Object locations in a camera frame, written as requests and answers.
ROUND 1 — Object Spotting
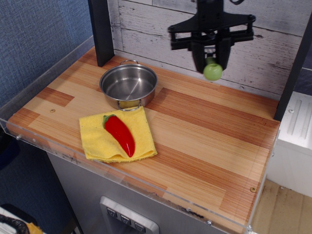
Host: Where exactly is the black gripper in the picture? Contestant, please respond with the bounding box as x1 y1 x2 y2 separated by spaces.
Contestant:
168 0 255 73

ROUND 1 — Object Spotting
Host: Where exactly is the green handled grey spatula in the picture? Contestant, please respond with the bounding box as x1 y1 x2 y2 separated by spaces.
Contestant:
203 47 223 81

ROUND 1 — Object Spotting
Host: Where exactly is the yellow cloth napkin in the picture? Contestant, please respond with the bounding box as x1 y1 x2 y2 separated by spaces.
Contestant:
79 107 157 163

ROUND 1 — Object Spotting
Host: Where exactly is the stainless steel pot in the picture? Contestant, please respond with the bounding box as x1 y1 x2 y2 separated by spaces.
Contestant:
99 60 158 111

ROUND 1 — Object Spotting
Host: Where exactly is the red toy chili pepper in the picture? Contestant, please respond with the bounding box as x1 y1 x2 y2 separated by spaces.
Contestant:
102 115 136 157

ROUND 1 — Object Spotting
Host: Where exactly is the white side cabinet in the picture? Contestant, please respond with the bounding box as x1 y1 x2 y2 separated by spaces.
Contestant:
267 92 312 197

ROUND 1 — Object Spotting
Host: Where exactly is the silver toy fridge cabinet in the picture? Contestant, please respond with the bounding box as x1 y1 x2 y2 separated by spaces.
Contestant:
48 154 223 234

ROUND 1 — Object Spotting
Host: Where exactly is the silver dispenser button panel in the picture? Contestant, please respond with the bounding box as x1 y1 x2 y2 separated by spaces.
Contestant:
99 196 160 234

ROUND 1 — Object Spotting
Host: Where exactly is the yellow object bottom left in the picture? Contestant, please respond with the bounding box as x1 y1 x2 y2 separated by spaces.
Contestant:
26 223 44 234

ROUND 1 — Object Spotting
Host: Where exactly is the black right vertical post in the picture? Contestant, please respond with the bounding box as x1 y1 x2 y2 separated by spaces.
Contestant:
274 15 312 121

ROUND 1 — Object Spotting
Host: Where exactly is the black vertical post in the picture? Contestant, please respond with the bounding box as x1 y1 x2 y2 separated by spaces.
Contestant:
88 0 115 67
274 15 312 121

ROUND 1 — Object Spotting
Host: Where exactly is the black left vertical post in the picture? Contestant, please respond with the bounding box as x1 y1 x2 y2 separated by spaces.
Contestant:
88 0 115 67

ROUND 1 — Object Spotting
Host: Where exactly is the clear acrylic guard rail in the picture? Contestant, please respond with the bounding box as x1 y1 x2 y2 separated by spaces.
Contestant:
3 39 279 234

